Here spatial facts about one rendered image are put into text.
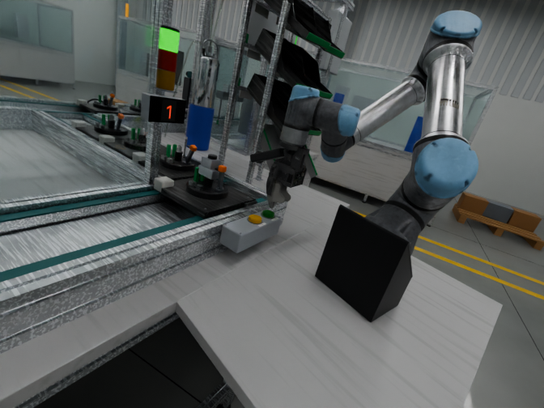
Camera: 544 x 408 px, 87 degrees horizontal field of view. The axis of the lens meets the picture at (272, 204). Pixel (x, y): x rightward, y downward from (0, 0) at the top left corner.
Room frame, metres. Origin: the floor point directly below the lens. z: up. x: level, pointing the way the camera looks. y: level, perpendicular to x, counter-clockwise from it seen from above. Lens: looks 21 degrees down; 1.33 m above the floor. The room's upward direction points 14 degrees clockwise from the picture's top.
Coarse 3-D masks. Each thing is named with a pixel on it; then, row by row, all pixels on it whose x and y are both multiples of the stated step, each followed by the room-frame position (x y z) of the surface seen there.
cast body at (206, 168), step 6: (204, 156) 0.89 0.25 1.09; (210, 156) 0.88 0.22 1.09; (216, 156) 0.89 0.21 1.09; (204, 162) 0.88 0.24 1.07; (210, 162) 0.87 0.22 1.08; (216, 162) 0.88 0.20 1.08; (204, 168) 0.88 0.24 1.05; (210, 168) 0.87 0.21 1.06; (204, 174) 0.88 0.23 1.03; (210, 174) 0.86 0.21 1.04; (216, 174) 0.87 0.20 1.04
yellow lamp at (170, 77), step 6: (156, 72) 0.84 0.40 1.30; (162, 72) 0.83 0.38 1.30; (168, 72) 0.84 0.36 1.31; (174, 72) 0.87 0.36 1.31; (156, 78) 0.84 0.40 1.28; (162, 78) 0.83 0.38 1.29; (168, 78) 0.84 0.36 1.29; (174, 78) 0.85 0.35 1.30; (156, 84) 0.84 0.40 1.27; (162, 84) 0.83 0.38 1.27; (168, 84) 0.84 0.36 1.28; (174, 84) 0.86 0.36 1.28; (168, 90) 0.84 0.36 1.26
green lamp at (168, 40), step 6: (162, 30) 0.83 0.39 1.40; (168, 30) 0.83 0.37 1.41; (162, 36) 0.83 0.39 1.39; (168, 36) 0.83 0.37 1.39; (174, 36) 0.84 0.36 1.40; (162, 42) 0.83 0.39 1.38; (168, 42) 0.83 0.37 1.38; (174, 42) 0.84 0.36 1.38; (162, 48) 0.83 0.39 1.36; (168, 48) 0.83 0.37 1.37; (174, 48) 0.84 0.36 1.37
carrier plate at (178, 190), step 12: (180, 180) 0.93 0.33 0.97; (216, 180) 1.03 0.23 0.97; (168, 192) 0.81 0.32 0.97; (180, 192) 0.83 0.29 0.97; (228, 192) 0.93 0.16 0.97; (240, 192) 0.96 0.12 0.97; (180, 204) 0.78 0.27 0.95; (192, 204) 0.76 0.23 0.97; (204, 204) 0.79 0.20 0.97; (216, 204) 0.81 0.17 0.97; (228, 204) 0.83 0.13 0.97; (240, 204) 0.87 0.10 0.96; (204, 216) 0.73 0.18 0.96
